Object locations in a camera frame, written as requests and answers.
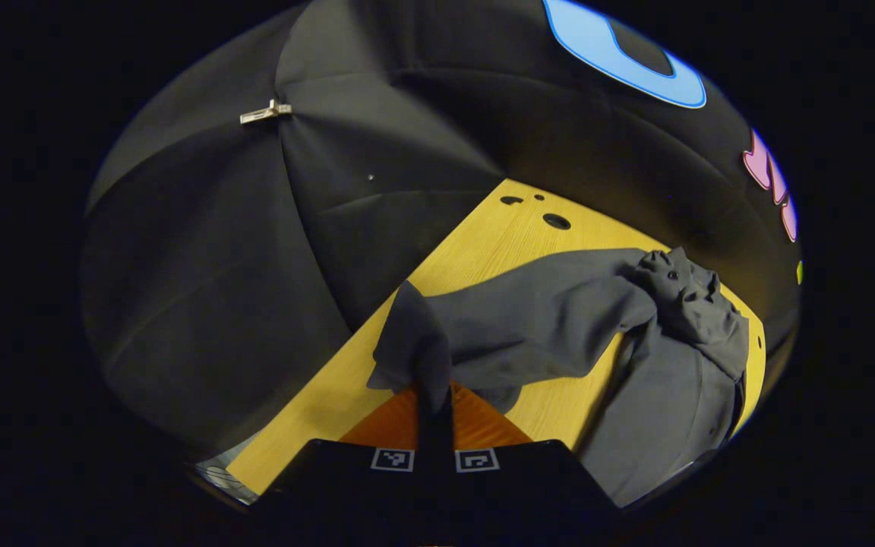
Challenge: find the black backdrop cloth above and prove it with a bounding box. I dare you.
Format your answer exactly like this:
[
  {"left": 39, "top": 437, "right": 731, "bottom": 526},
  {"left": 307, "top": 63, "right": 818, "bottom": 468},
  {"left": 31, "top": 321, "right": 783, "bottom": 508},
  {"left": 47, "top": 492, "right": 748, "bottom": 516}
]
[{"left": 79, "top": 0, "right": 803, "bottom": 458}]

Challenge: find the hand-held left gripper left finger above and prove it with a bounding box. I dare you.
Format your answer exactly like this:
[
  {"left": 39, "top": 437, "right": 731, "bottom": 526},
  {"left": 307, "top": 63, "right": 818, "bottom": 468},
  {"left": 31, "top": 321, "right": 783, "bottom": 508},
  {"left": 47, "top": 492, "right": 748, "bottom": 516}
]
[{"left": 251, "top": 384, "right": 437, "bottom": 526}]

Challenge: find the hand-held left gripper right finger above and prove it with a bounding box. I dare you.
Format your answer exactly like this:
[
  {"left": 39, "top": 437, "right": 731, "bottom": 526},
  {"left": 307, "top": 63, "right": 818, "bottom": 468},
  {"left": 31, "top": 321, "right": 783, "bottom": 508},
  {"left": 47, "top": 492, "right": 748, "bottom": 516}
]
[{"left": 435, "top": 380, "right": 622, "bottom": 526}]

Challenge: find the grey long-sleeved shirt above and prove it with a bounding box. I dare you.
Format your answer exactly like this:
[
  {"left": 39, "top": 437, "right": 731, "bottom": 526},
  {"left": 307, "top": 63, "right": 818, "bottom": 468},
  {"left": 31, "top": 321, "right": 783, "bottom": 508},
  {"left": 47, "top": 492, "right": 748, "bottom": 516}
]
[{"left": 367, "top": 246, "right": 750, "bottom": 508}]

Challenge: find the silver clip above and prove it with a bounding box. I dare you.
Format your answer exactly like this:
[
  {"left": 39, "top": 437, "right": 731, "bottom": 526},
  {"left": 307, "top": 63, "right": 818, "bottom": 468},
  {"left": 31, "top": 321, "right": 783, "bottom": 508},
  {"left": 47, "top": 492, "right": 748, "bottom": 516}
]
[{"left": 239, "top": 100, "right": 292, "bottom": 125}]

